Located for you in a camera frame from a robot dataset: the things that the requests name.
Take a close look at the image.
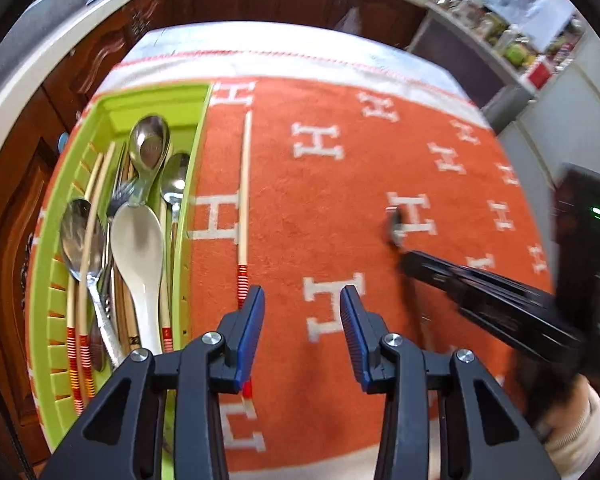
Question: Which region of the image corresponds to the long steel spoon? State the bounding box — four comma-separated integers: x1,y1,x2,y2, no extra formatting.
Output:
159,152,192,261

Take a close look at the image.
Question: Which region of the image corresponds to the steel spoon patterned handle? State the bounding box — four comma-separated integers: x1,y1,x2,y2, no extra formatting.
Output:
59,199,126,371

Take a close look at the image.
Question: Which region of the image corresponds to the bamboo chopstick printed end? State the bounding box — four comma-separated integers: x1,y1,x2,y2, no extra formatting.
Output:
125,280,142,353

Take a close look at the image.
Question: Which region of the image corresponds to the brown wooden chopstick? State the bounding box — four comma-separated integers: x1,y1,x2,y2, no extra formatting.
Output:
111,260,131,356

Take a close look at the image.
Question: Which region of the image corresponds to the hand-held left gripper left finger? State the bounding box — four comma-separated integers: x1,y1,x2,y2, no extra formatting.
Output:
39,284,267,480

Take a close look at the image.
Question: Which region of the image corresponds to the large steel serving spoon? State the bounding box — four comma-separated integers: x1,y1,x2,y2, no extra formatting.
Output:
127,115,172,209

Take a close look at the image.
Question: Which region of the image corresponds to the pale blue table cover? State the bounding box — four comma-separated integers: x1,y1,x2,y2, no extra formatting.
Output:
125,27,461,91

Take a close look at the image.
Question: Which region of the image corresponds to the red box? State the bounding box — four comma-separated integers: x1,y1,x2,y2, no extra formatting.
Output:
527,60,553,88

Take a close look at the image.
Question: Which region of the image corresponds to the green plastic utensil tray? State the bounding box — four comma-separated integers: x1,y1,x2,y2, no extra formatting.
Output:
27,82,215,480

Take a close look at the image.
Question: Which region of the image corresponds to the light chopstick red striped end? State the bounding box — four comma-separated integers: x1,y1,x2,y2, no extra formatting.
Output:
161,205,177,353
66,155,105,415
236,111,255,401
80,141,117,398

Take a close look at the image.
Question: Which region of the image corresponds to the person's right forearm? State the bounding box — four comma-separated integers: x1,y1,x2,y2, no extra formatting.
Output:
542,400,600,480

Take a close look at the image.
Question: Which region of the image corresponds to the person's right hand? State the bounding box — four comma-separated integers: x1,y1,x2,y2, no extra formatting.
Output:
542,377,600,437

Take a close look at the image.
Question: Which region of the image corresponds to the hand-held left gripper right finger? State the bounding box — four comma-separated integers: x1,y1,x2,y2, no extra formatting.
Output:
339,284,567,480

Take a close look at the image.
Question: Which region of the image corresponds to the cluttered counter shelf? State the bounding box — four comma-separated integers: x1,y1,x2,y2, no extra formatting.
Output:
407,10,536,131

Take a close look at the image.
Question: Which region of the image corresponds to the steel fork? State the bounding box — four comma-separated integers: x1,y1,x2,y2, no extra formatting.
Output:
100,180,137,321

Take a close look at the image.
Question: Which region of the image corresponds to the grey refrigerator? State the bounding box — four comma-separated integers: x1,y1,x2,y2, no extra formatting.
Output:
480,35,600,281

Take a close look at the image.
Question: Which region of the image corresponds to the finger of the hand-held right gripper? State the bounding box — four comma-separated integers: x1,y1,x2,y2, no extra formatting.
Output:
402,264,589,377
402,251,597,347

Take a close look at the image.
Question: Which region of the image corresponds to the white ceramic spoon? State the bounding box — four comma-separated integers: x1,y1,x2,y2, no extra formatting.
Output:
109,203,164,358

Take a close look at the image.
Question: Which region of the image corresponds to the small steel spoon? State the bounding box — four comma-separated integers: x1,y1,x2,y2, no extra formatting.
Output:
386,207,406,248

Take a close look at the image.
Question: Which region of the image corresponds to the orange patterned blanket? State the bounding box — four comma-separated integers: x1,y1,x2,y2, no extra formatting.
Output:
30,50,556,480

